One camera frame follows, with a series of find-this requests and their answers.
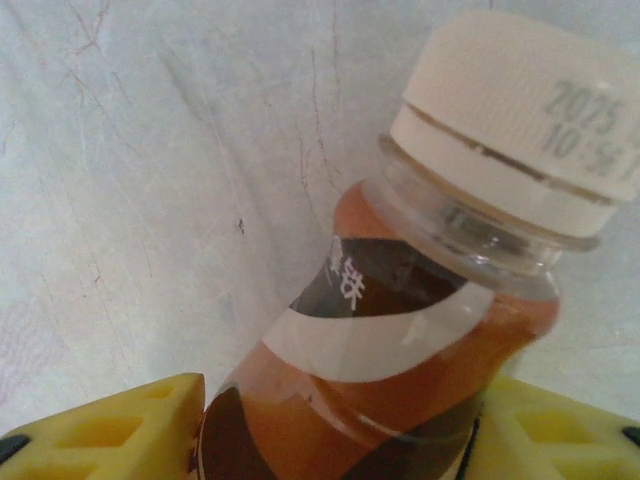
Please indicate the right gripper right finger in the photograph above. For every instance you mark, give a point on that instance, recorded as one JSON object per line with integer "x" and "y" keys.
{"x": 550, "y": 440}

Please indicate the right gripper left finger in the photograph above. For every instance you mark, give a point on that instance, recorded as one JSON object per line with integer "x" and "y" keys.
{"x": 100, "y": 445}

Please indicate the brown bottle white swirl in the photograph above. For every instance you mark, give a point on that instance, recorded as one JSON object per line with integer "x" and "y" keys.
{"x": 400, "y": 350}

